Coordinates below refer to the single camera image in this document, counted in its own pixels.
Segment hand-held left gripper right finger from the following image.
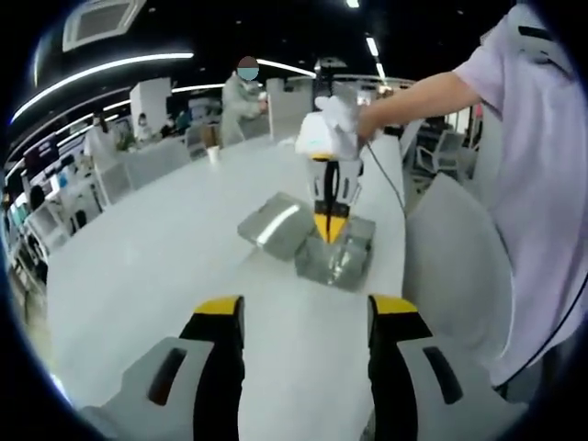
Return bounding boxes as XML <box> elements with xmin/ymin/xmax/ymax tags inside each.
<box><xmin>367</xmin><ymin>293</ymin><xmax>530</xmax><ymax>441</ymax></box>

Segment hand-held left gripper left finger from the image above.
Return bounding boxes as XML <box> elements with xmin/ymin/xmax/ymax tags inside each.
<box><xmin>80</xmin><ymin>295</ymin><xmax>247</xmax><ymax>441</ymax></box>

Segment transparent grey dual guide fixture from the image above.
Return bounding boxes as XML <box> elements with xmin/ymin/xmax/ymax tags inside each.
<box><xmin>236</xmin><ymin>192</ymin><xmax>378</xmax><ymax>294</ymax></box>

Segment person's right hand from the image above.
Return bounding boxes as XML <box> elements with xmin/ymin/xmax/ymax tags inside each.
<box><xmin>313</xmin><ymin>88</ymin><xmax>369</xmax><ymax>149</ymax></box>

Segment white partition panel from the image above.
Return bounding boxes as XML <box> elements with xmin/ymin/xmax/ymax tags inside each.
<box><xmin>266</xmin><ymin>76</ymin><xmax>319</xmax><ymax>140</ymax></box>

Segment white office chair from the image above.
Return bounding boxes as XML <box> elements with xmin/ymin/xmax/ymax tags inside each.
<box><xmin>413</xmin><ymin>128</ymin><xmax>475</xmax><ymax>181</ymax></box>

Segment brown cardboard box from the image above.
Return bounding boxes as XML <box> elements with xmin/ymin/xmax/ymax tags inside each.
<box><xmin>200</xmin><ymin>124</ymin><xmax>221</xmax><ymax>150</ymax></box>

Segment white mesh chair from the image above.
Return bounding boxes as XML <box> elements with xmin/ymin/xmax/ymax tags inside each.
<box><xmin>401</xmin><ymin>171</ymin><xmax>514</xmax><ymax>392</ymax></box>

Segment low white desk partition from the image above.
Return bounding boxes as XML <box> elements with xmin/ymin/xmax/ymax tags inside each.
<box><xmin>98</xmin><ymin>137</ymin><xmax>192</xmax><ymax>203</ymax></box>

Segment white column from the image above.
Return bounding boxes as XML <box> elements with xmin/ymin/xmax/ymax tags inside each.
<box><xmin>129</xmin><ymin>76</ymin><xmax>174</xmax><ymax>140</ymax></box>

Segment person in white shirt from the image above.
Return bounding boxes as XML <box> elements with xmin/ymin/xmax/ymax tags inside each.
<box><xmin>451</xmin><ymin>0</ymin><xmax>588</xmax><ymax>388</ymax></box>

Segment curved ceiling light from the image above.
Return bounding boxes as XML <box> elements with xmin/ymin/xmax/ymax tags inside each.
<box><xmin>8</xmin><ymin>51</ymin><xmax>195</xmax><ymax>126</ymax></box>

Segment white worn device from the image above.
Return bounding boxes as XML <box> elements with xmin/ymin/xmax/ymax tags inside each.
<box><xmin>508</xmin><ymin>7</ymin><xmax>571</xmax><ymax>66</ymax></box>

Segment ceiling air vent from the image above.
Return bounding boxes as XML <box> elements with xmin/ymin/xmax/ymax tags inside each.
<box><xmin>61</xmin><ymin>0</ymin><xmax>149</xmax><ymax>52</ymax></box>

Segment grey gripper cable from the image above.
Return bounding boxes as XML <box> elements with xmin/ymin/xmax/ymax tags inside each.
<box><xmin>364</xmin><ymin>137</ymin><xmax>409</xmax><ymax>213</ymax></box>

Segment black camera stand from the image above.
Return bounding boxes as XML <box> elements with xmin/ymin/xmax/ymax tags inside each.
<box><xmin>316</xmin><ymin>56</ymin><xmax>351</xmax><ymax>100</ymax></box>

